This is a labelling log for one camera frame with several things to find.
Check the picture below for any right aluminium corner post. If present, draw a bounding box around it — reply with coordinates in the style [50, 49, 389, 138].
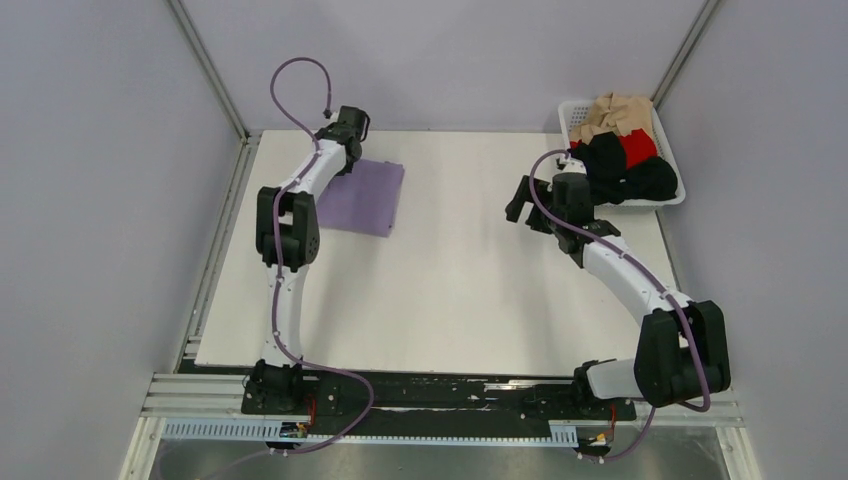
[652, 0, 724, 110]

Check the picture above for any aluminium corner post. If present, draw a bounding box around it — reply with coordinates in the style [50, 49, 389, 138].
[652, 0, 724, 110]
[164, 0, 250, 143]

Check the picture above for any aluminium frame rail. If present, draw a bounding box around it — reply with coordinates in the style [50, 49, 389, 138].
[140, 374, 745, 428]

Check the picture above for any beige t shirt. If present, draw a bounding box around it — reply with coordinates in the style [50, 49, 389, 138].
[569, 93, 655, 144]

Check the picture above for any left aluminium corner post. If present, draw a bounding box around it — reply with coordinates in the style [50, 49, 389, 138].
[164, 0, 250, 143]

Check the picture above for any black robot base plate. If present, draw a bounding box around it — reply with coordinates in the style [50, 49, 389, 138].
[240, 369, 636, 436]

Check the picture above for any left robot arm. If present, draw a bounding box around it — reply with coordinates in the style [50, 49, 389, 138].
[248, 106, 370, 413]

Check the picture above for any black t shirt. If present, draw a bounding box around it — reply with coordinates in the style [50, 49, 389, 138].
[579, 153, 679, 205]

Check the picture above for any red t shirt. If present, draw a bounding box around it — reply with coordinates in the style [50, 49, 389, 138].
[570, 129, 658, 175]

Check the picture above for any white plastic laundry basket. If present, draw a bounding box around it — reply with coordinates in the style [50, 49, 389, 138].
[557, 93, 686, 210]

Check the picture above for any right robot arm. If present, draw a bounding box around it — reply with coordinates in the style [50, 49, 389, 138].
[505, 173, 731, 418]

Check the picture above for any white slotted cable duct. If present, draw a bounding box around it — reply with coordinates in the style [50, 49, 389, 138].
[160, 418, 579, 448]

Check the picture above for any purple t shirt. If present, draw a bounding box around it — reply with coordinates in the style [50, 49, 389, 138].
[317, 159, 405, 238]

